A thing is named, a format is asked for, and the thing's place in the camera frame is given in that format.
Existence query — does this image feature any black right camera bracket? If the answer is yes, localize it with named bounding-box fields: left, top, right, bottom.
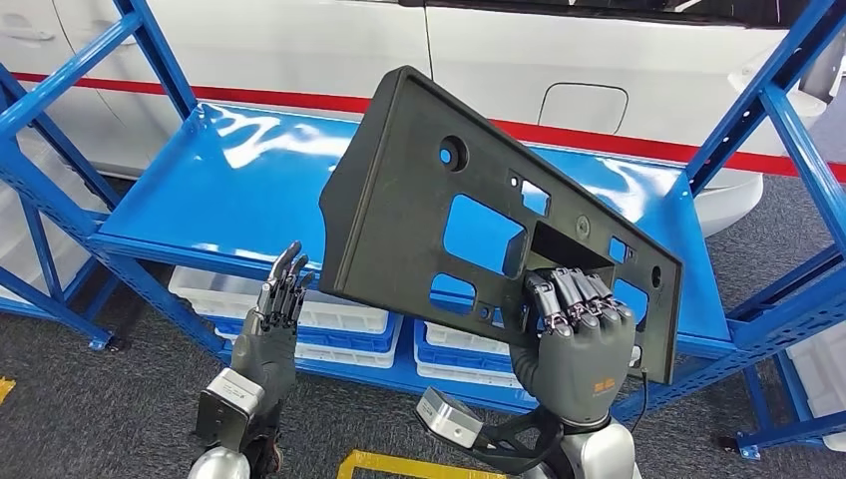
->
left=456, top=406, right=570, bottom=476

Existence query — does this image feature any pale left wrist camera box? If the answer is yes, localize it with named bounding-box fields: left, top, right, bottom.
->
left=195, top=367, right=266, bottom=454

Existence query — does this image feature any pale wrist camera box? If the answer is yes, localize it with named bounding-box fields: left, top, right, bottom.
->
left=195, top=367, right=266, bottom=454
left=415, top=387, right=485, bottom=450

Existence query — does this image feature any black plastic plate part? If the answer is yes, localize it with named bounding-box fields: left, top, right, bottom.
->
left=317, top=64, right=684, bottom=387

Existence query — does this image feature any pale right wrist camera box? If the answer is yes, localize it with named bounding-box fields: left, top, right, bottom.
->
left=415, top=387, right=485, bottom=450

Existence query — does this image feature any white car with red stripe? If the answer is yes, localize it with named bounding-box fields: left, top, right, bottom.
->
left=0, top=0, right=846, bottom=238

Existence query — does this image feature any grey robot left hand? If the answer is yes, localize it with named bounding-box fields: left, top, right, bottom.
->
left=228, top=240, right=317, bottom=406

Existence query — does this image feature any thin black hand cable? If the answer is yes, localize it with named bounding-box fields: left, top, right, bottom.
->
left=628, top=368, right=651, bottom=436

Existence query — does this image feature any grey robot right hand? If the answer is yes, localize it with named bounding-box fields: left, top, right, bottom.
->
left=509, top=266, right=639, bottom=432

